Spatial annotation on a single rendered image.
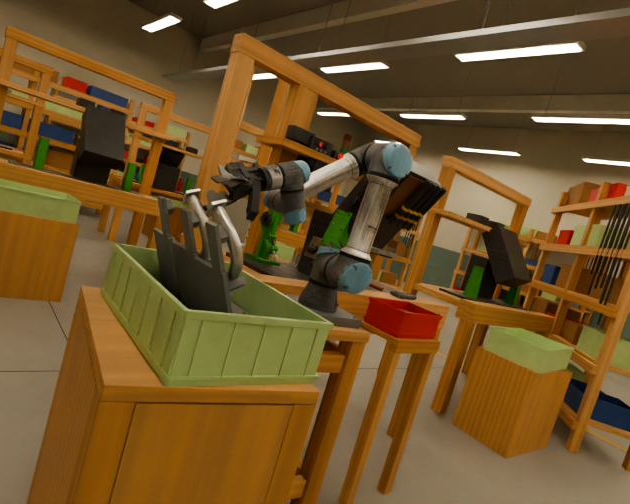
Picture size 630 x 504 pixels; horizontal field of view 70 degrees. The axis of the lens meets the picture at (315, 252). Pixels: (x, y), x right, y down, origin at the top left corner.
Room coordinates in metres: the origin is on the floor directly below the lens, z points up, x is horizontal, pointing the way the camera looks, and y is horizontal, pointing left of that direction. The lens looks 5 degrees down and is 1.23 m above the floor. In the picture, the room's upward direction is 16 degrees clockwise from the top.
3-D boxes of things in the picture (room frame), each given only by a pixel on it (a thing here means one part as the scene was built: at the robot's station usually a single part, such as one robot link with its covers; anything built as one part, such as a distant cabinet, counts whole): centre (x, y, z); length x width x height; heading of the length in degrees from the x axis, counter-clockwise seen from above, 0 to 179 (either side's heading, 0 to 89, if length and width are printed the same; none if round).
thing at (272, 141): (2.71, 0.07, 1.52); 0.90 x 0.25 x 0.04; 133
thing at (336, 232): (2.42, -0.10, 1.17); 0.13 x 0.12 x 0.20; 133
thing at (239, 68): (2.74, 0.09, 1.36); 1.49 x 0.09 x 0.97; 133
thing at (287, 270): (2.52, -0.11, 0.89); 1.10 x 0.42 x 0.02; 133
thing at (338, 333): (1.70, -0.07, 0.83); 0.32 x 0.32 x 0.04; 37
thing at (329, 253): (1.69, -0.07, 1.05); 0.13 x 0.12 x 0.14; 31
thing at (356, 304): (2.31, -0.30, 0.82); 1.50 x 0.14 x 0.15; 133
